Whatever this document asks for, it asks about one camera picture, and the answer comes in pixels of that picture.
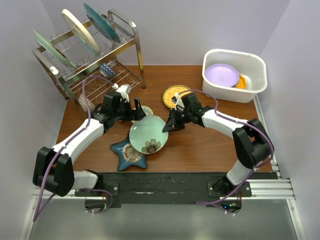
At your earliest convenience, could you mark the small daisy bowl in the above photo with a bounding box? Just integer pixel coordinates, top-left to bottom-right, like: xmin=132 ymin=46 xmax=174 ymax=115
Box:
xmin=132 ymin=105 xmax=154 ymax=116

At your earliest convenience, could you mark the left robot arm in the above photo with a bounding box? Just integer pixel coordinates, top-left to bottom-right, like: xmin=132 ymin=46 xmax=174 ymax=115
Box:
xmin=32 ymin=91 xmax=146 ymax=197

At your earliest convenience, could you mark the white plastic bin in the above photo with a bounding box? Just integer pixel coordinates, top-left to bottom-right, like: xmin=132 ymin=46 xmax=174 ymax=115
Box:
xmin=202 ymin=49 xmax=268 ymax=103

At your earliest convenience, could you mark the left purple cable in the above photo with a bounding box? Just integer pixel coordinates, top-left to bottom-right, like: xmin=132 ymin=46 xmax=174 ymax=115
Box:
xmin=32 ymin=75 xmax=118 ymax=223

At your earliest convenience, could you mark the grey patterned cup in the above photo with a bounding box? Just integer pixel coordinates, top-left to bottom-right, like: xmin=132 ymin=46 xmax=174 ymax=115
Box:
xmin=78 ymin=93 xmax=96 ymax=112

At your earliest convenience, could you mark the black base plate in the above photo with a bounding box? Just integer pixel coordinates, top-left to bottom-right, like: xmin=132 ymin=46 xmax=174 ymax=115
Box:
xmin=43 ymin=171 xmax=278 ymax=210

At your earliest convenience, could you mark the purple plate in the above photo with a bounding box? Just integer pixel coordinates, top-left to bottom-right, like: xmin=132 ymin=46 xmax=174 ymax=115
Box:
xmin=204 ymin=63 xmax=239 ymax=87

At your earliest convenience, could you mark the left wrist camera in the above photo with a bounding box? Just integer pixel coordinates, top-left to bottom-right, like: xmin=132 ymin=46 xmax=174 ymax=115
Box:
xmin=112 ymin=83 xmax=131 ymax=102

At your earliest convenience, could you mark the black dish under purple plate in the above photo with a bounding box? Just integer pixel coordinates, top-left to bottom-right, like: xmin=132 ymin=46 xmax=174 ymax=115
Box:
xmin=109 ymin=137 xmax=148 ymax=172

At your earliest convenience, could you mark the metal dish rack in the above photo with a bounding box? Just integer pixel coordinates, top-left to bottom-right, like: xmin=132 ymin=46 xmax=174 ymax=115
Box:
xmin=32 ymin=9 xmax=146 ymax=106

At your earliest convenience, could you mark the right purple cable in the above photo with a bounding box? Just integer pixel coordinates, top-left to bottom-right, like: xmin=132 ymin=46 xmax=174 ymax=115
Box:
xmin=196 ymin=89 xmax=275 ymax=210

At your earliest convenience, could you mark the orange polka dot plate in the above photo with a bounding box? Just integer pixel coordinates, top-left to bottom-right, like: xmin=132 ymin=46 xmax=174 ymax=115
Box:
xmin=234 ymin=74 xmax=247 ymax=90

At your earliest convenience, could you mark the mint green flower plate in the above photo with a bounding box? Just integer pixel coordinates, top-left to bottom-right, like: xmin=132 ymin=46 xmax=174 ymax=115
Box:
xmin=129 ymin=115 xmax=169 ymax=155

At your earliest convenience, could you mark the purple cable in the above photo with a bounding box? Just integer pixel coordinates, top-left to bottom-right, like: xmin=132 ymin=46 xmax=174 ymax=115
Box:
xmin=196 ymin=89 xmax=275 ymax=210
xmin=32 ymin=75 xmax=118 ymax=223

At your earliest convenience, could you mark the teal plate in rack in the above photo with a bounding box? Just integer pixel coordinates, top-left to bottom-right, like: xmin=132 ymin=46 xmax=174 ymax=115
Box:
xmin=83 ymin=3 xmax=121 ymax=43

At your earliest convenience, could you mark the cream plate in rack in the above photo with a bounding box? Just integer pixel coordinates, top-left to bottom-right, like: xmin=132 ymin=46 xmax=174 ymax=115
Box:
xmin=61 ymin=9 xmax=101 ymax=56

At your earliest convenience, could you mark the aluminium rail frame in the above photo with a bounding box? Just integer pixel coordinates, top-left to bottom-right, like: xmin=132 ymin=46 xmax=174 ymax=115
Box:
xmin=18 ymin=92 xmax=307 ymax=240

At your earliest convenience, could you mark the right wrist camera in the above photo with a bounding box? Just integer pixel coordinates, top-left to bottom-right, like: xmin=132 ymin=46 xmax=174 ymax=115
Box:
xmin=171 ymin=92 xmax=184 ymax=109

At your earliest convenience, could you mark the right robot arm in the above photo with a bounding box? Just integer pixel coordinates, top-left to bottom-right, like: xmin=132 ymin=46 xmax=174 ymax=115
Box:
xmin=162 ymin=91 xmax=274 ymax=197

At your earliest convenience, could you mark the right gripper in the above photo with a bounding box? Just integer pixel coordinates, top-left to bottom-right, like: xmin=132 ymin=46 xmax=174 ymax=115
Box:
xmin=162 ymin=108 xmax=192 ymax=133

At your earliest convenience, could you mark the yellow patterned plate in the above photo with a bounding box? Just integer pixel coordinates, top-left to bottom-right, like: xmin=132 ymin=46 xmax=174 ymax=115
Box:
xmin=162 ymin=84 xmax=192 ymax=109

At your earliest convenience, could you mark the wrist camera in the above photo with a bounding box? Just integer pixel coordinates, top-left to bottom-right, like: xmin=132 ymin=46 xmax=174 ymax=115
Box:
xmin=171 ymin=92 xmax=184 ymax=109
xmin=112 ymin=83 xmax=131 ymax=102

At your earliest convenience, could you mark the green plate in rack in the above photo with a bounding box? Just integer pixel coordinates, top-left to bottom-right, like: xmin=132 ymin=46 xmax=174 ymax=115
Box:
xmin=33 ymin=29 xmax=77 ymax=69

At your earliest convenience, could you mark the blue zigzag bowl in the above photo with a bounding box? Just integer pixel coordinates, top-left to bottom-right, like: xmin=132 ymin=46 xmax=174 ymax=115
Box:
xmin=99 ymin=63 xmax=116 ymax=78

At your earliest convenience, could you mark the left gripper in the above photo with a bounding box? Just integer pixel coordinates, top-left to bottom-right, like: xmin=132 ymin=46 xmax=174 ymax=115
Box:
xmin=113 ymin=97 xmax=146 ymax=122

